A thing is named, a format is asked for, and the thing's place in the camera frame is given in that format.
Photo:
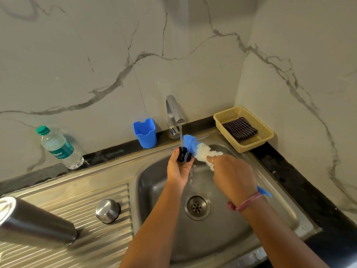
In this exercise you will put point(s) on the steel cup cap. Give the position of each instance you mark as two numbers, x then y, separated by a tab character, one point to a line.
107	210

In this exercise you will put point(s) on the stainless steel sink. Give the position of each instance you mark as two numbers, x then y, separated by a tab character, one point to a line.
97	248

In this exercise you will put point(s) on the stainless steel flask body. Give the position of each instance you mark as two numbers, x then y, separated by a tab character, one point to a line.
30	223

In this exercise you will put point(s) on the person's left hand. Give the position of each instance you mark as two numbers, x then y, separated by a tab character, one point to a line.
177	171

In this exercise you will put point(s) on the black stopper lid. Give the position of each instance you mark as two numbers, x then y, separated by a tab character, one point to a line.
184	154

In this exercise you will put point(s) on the yellow plastic basket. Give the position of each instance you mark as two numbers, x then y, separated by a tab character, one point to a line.
265	139

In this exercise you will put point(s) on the person's right hand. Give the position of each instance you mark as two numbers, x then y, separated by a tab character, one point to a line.
234	178

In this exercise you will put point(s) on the person's right forearm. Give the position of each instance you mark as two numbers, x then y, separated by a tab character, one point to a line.
281	237

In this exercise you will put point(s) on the chrome faucet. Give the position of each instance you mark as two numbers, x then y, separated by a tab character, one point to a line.
173	108

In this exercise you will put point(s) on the blue plastic brush holder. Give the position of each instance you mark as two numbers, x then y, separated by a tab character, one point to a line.
145	133

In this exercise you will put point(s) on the dark checked cloth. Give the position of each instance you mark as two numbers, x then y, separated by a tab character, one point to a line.
240	128

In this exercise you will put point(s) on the clear plastic water bottle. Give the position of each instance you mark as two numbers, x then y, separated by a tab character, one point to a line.
58	147

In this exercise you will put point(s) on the blue white bottle brush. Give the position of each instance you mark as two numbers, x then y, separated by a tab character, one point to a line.
200	150

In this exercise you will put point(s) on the person's left forearm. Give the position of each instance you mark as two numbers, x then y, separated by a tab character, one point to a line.
153	228

